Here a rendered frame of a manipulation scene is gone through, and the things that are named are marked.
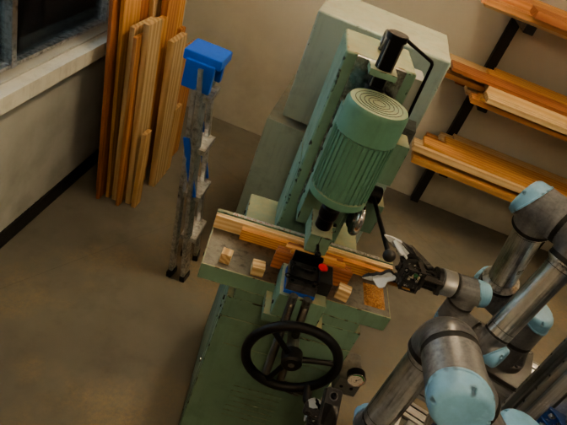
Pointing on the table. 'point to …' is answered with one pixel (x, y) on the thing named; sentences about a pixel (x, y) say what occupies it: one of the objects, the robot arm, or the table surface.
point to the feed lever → (381, 223)
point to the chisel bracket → (312, 237)
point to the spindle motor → (358, 149)
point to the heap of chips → (374, 296)
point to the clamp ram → (307, 258)
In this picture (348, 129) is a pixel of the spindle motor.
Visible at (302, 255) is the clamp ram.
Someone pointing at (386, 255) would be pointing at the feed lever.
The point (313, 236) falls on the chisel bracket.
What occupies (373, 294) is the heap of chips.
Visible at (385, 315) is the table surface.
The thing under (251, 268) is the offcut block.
